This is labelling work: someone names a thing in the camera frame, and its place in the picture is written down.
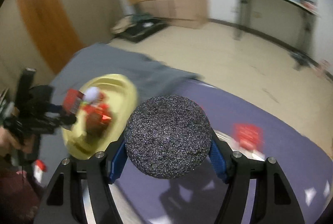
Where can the black glitter lid jar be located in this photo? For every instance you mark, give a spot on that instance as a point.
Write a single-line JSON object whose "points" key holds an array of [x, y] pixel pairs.
{"points": [[168, 136]]}

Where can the person left hand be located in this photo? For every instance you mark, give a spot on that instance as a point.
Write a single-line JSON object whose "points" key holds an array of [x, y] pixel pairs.
{"points": [[9, 142]]}

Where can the yellow oval tray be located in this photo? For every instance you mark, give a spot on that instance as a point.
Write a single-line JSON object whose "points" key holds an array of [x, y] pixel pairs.
{"points": [[107, 104]]}

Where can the large red white box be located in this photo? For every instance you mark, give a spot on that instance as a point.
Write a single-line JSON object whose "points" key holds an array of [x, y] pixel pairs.
{"points": [[72, 101]]}

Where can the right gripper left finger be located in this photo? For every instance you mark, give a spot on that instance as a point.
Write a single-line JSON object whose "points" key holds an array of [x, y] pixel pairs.
{"points": [[63, 201]]}

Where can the purple tablecloth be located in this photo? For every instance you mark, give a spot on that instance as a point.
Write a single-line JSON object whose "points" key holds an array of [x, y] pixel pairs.
{"points": [[290, 186]]}

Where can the lavender plush ball keychain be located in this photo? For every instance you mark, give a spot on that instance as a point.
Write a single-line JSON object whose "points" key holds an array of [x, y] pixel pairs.
{"points": [[91, 95]]}

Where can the gray blanket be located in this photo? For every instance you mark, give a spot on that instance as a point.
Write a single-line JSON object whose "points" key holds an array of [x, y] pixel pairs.
{"points": [[151, 78]]}

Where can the clothes pile under table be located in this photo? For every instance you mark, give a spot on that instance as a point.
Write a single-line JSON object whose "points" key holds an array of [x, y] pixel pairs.
{"points": [[301, 60]]}

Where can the pink snack bag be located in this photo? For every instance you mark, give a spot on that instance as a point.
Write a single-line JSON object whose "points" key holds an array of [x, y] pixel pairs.
{"points": [[321, 70]]}

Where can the black folding table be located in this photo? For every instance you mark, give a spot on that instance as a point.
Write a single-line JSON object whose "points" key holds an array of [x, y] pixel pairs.
{"points": [[286, 23]]}

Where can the open black suitcase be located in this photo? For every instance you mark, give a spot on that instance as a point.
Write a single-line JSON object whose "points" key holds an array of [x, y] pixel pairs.
{"points": [[137, 27]]}

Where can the dark orange Kuang Shan box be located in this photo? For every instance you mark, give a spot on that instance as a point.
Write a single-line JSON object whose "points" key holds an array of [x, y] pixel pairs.
{"points": [[97, 119]]}

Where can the orange wooden door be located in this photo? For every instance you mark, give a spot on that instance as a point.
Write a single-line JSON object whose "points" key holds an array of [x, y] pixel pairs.
{"points": [[51, 30]]}

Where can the red silver Hongqiqu cigarette box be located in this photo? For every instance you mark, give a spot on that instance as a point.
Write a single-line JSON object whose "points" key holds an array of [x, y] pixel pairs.
{"points": [[249, 139]]}

